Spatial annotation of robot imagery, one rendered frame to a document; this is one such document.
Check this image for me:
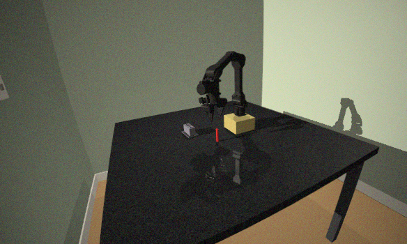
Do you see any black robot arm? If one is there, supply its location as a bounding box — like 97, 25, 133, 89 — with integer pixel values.
197, 51, 247, 116

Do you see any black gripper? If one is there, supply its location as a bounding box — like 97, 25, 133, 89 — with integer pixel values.
201, 91, 227, 121

